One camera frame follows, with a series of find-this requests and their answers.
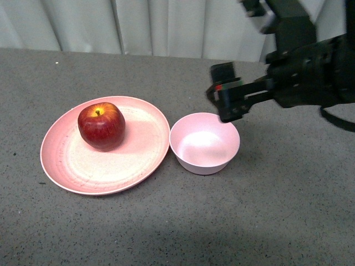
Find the black cable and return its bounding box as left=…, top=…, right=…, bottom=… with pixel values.
left=319, top=106, right=355, bottom=132

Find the white curtain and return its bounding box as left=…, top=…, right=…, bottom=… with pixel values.
left=0, top=0, right=355, bottom=63

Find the pink bowl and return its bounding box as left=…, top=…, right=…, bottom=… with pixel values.
left=169, top=112, right=240, bottom=175

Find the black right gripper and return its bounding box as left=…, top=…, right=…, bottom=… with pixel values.
left=206, top=34, right=354, bottom=123

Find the pink plate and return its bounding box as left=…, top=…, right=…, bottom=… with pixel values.
left=40, top=96, right=170, bottom=196

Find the red apple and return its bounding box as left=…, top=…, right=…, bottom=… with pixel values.
left=77, top=102, right=126, bottom=151

